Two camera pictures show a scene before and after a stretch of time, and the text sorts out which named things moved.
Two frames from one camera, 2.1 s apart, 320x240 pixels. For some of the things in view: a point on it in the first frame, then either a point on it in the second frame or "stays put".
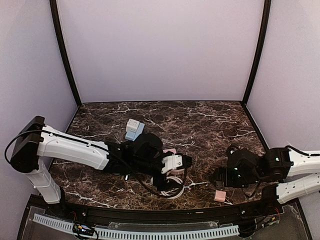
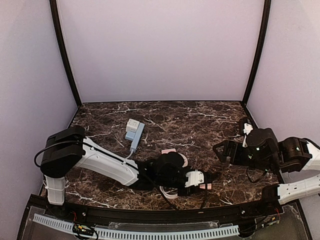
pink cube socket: x=173 y=150 stays put
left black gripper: x=186 y=161 → x=207 y=179
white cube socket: x=132 y=125 stays put
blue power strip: x=139 y=130 stays put
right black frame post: x=264 y=35 stays put
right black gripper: x=219 y=178 → x=235 y=150
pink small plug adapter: x=220 y=195 → x=203 y=186
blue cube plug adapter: x=130 y=135 stays put
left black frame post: x=56 y=22 stays put
